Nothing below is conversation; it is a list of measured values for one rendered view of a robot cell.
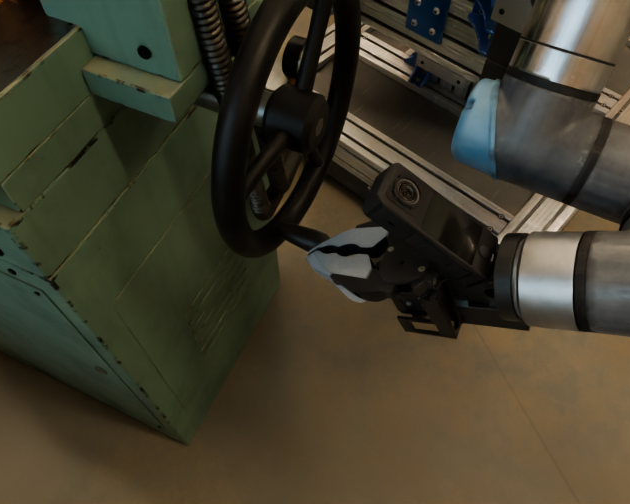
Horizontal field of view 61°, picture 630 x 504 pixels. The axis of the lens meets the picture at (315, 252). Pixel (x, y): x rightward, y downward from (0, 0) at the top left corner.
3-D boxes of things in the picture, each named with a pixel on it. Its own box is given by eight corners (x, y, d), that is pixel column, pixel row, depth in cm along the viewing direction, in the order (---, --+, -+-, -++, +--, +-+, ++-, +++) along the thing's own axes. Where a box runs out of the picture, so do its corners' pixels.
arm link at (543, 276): (566, 291, 36) (587, 203, 40) (498, 286, 39) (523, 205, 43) (583, 351, 41) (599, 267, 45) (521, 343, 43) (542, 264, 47)
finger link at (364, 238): (328, 284, 58) (404, 290, 52) (302, 248, 54) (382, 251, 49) (339, 261, 59) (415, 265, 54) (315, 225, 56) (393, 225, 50)
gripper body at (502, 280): (397, 333, 51) (527, 352, 44) (361, 278, 46) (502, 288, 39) (422, 271, 55) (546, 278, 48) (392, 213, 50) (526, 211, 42)
